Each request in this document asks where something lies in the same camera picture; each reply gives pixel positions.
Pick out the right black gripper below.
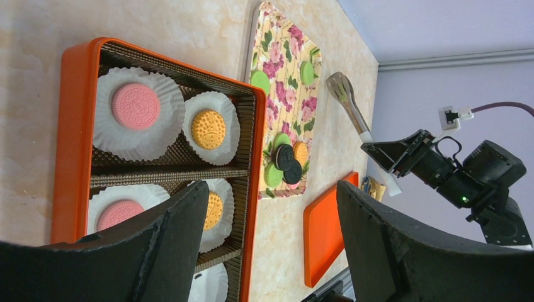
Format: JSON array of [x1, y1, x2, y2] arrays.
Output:
[[361, 130, 526, 209]]

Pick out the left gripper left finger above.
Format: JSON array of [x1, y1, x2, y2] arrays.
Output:
[[1, 181, 209, 301]]

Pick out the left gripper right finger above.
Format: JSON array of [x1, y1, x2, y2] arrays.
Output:
[[336, 181, 533, 301]]

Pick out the pink cookie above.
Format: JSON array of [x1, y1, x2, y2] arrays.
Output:
[[96, 199, 144, 232], [288, 182, 300, 190], [111, 83, 161, 131]]

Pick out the orange box lid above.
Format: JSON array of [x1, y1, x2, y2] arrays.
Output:
[[303, 185, 344, 288]]

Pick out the orange cookie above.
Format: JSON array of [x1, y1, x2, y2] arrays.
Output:
[[203, 191, 224, 231], [293, 142, 309, 167], [191, 110, 226, 150]]

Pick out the orange cookie box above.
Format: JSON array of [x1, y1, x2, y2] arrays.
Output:
[[50, 37, 266, 301]]

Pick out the metal tongs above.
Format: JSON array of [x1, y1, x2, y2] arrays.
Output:
[[326, 72, 402, 196]]

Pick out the floral tray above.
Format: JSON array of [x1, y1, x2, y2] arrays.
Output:
[[246, 1, 322, 199]]

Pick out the white paper cup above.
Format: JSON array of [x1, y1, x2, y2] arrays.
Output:
[[183, 91, 241, 165], [93, 67, 185, 161], [86, 184, 170, 235], [199, 179, 235, 253], [188, 264, 229, 302]]

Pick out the pink cookie bottom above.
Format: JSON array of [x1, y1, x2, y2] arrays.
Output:
[[288, 182, 300, 190]]

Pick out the green cookie bottom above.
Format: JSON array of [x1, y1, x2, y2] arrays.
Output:
[[264, 162, 283, 187]]

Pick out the green cookie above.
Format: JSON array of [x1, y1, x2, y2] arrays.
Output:
[[264, 162, 283, 187], [250, 70, 271, 96], [300, 61, 314, 86]]

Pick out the green cookie top right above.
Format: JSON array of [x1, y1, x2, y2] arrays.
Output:
[[300, 61, 314, 86]]

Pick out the green cookie left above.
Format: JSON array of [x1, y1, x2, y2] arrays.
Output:
[[250, 70, 271, 96]]

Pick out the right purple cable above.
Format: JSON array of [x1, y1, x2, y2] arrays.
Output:
[[470, 101, 534, 118]]

